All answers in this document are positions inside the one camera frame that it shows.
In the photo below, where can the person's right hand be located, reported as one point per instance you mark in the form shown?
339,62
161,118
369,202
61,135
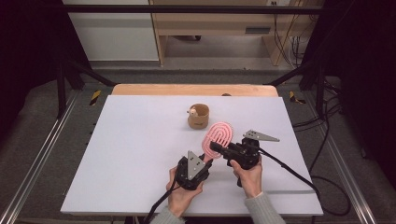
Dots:
249,179

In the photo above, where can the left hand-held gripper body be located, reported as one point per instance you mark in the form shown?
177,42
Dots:
191,172

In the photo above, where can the person's left hand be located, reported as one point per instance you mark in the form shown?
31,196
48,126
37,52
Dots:
180,199

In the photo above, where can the black metal stand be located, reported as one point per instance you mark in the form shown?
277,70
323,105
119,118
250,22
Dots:
62,87
319,87

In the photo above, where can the aluminium floor rail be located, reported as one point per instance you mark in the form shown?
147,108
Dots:
351,180
40,155

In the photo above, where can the wooden table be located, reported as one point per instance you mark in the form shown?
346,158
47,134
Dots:
186,89

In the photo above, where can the small cream bear figure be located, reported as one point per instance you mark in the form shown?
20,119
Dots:
193,111

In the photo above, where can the yellow black floor tape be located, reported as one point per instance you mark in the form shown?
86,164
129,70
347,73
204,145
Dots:
294,97
95,97

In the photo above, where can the light wooden desk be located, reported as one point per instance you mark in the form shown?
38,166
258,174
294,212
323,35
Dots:
218,25

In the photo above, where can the white board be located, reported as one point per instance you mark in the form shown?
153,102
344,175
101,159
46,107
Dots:
140,155

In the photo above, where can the black metal frame bar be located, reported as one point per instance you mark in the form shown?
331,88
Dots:
186,8

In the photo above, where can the tan pouch-shaped pot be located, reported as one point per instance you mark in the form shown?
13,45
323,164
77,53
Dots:
199,123

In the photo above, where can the black curtain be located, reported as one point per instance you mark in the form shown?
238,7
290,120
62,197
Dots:
28,46
364,62

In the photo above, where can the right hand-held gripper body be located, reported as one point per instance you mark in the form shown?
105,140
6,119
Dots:
246,155

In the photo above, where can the white cabinet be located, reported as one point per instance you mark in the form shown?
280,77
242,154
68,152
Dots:
115,34

